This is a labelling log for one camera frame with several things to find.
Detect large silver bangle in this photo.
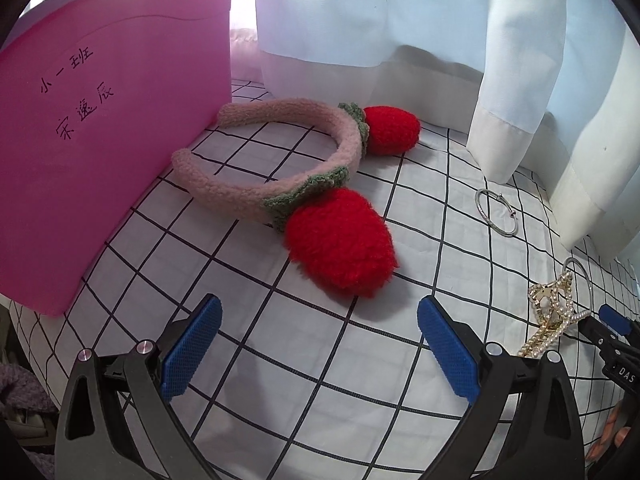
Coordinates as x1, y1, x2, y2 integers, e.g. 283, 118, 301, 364
562, 256, 594, 309

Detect pink strawberry plush headband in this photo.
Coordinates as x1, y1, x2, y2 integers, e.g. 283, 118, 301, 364
171, 99, 421, 297

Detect white grid tablecloth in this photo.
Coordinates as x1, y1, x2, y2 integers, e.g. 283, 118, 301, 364
8, 78, 640, 480

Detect pearl hair claw clip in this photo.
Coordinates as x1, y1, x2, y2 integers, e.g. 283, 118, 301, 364
518, 270, 591, 359

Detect pink plastic tub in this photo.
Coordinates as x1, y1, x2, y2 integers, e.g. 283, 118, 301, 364
1, 0, 231, 315

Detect white curtain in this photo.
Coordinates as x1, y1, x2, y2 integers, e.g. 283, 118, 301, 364
231, 0, 639, 262

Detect small silver bangle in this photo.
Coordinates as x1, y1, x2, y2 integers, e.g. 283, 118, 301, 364
474, 188, 520, 238

